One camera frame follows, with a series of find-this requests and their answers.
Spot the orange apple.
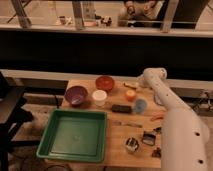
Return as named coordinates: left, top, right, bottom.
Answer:
left=125, top=90, right=136, bottom=102

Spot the green plastic tray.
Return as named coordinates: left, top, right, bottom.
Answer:
left=37, top=109, right=107, bottom=163

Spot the blue plastic cup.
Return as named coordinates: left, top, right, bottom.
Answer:
left=134, top=99, right=147, bottom=114

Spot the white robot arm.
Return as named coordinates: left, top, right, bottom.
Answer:
left=139, top=68, right=210, bottom=171

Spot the bunch of dark grapes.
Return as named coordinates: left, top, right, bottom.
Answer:
left=152, top=147, right=161, bottom=158

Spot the red bowl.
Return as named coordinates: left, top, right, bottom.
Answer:
left=95, top=75, right=115, bottom=92

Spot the metal measuring cup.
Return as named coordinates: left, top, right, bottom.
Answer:
left=142, top=131, right=156, bottom=146

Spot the purple bowl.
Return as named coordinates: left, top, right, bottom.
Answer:
left=64, top=86, right=88, bottom=106

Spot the yellow banana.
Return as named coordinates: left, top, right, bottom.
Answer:
left=123, top=82, right=139, bottom=90

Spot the white plastic cup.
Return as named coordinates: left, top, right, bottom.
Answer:
left=92, top=90, right=107, bottom=106

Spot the orange carrot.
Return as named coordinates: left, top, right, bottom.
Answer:
left=150, top=115, right=164, bottom=121

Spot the metal fork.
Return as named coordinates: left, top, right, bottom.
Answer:
left=113, top=121, right=143, bottom=128

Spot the black chair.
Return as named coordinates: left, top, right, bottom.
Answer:
left=0, top=72, right=37, bottom=171

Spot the black rectangular block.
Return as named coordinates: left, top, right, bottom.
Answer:
left=111, top=104, right=132, bottom=113

